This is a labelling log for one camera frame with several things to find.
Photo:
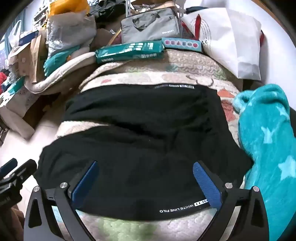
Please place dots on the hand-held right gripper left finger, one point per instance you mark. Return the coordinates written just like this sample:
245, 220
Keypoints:
85, 184

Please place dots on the black clothing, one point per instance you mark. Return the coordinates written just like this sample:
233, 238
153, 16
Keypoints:
108, 9

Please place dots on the teal star fleece blanket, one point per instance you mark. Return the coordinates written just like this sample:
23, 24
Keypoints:
266, 139

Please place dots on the black pants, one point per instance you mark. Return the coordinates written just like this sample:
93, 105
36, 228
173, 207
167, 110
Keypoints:
138, 150

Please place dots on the grey laptop bag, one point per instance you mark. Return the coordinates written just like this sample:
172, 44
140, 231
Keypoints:
150, 27

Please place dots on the teal rectangular box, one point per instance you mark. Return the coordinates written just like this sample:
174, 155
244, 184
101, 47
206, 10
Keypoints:
129, 51

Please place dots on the teal box with shapes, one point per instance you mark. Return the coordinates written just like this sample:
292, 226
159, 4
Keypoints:
180, 44

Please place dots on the beige cushion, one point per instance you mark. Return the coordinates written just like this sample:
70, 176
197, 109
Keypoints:
64, 69

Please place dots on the orange bag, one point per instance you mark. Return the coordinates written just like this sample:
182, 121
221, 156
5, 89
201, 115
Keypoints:
69, 5

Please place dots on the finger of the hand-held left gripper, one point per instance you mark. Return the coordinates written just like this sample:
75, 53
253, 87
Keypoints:
8, 166
24, 171

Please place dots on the patterned quilted bedspread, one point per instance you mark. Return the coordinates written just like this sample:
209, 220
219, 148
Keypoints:
143, 76

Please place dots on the cardboard box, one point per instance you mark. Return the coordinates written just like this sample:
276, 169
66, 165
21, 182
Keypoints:
34, 58

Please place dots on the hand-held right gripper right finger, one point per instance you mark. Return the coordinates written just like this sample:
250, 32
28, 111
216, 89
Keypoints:
205, 183

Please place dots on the white plastic bag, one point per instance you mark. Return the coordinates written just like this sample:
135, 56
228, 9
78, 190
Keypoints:
15, 32
231, 41

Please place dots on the grey plastic bag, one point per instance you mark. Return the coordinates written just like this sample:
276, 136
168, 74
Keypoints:
69, 30

